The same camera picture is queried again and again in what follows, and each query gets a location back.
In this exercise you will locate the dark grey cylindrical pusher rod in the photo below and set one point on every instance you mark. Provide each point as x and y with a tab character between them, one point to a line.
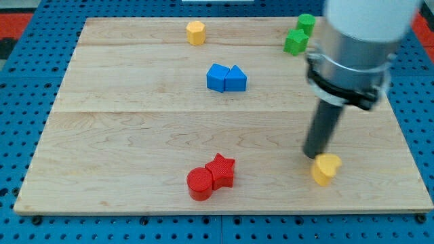
322	127

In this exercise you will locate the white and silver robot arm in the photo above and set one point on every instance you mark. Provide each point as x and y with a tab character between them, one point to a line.
350	63

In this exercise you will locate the blue cube block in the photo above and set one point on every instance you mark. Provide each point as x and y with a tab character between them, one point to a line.
215	77

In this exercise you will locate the yellow hexagon block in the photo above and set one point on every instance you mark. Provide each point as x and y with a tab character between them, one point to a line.
196	33

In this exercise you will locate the yellow heart block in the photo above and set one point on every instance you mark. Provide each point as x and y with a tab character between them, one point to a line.
325	167

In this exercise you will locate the green star block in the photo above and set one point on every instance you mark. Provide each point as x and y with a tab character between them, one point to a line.
295	42

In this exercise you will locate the green cylinder block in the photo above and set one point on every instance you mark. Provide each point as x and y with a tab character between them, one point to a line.
306	22

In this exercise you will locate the blue triangle block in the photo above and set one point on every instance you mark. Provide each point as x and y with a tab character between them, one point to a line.
235	80

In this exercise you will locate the red star block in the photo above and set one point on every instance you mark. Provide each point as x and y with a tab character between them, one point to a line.
222	170

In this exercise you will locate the light wooden board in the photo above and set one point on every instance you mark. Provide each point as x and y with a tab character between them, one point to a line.
133	116

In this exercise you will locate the red cylinder block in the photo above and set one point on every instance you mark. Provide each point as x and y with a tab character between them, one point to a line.
199	182

